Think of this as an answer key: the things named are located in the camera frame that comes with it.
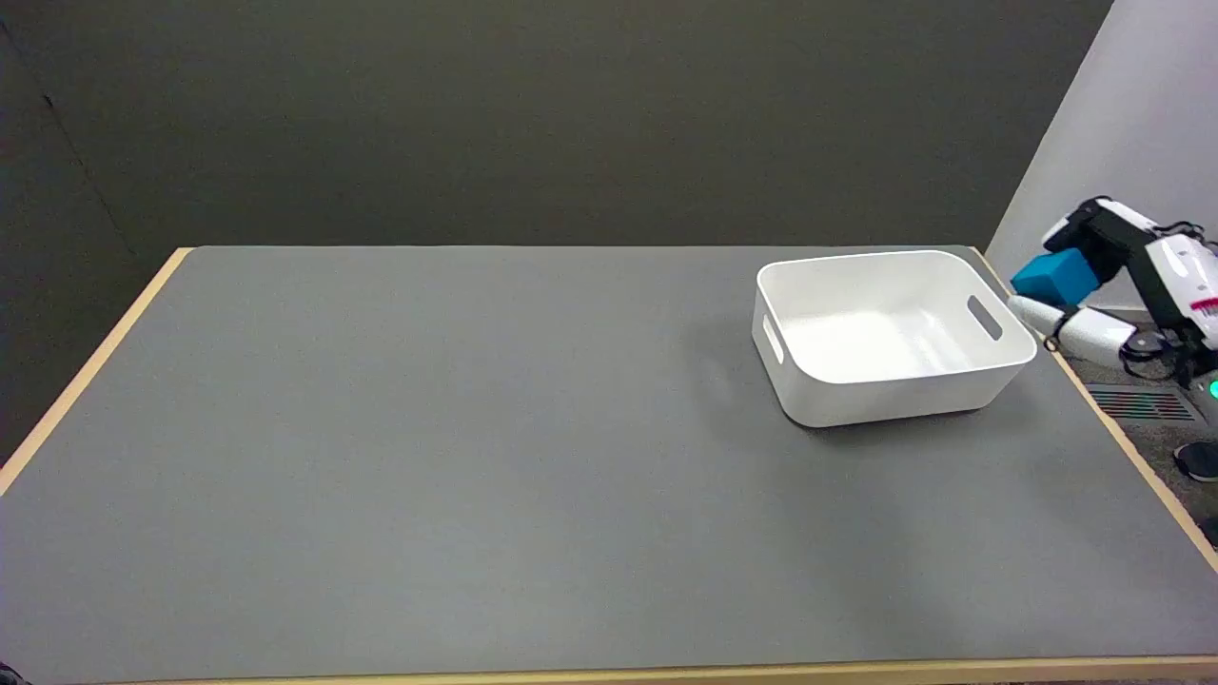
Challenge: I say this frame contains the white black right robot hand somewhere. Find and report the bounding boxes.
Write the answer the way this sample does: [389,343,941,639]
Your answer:
[1007,197,1218,386]

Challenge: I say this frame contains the blue wooden cube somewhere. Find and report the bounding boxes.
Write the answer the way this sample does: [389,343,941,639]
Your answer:
[1011,247,1100,307]

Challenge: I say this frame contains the white plastic storage box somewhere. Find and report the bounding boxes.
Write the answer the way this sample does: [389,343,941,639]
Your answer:
[752,250,1038,429]

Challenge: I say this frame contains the black floor vent grille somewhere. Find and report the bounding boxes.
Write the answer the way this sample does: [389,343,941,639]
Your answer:
[1087,384,1198,422]

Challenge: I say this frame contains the dark round floor caster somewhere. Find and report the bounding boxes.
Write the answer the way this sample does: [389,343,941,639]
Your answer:
[1174,440,1218,483]

